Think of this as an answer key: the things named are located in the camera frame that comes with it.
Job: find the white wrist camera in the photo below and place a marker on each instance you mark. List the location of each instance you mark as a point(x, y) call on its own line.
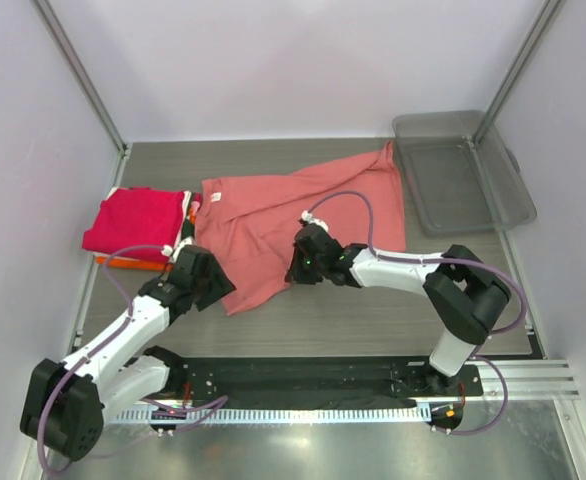
point(171, 253)
point(307, 218)

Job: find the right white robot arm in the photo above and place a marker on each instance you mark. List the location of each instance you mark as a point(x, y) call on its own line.
point(468, 295)

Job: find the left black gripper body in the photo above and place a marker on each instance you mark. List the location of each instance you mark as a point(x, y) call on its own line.
point(193, 288)

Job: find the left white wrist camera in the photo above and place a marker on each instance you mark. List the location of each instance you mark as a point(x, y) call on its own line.
point(171, 253)

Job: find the clear plastic bin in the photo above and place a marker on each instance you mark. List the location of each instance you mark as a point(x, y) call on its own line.
point(461, 176)

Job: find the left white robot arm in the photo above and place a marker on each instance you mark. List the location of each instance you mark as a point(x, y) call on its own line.
point(68, 402)

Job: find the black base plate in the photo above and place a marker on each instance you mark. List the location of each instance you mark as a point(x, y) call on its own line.
point(318, 383)

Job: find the aluminium frame rail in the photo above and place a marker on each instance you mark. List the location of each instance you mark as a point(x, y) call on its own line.
point(538, 380)

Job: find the magenta folded t shirt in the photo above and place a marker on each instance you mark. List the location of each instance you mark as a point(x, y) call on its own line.
point(130, 221)

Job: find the salmon pink t shirt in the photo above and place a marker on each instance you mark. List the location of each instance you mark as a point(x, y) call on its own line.
point(249, 222)

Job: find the green folded t shirt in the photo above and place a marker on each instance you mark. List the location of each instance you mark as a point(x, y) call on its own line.
point(188, 230)

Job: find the slotted white cable duct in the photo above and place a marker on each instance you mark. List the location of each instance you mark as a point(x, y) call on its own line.
point(147, 414)

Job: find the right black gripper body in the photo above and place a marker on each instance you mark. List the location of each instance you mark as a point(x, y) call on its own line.
point(316, 268)

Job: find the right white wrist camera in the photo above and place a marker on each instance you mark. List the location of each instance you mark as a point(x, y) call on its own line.
point(307, 218)

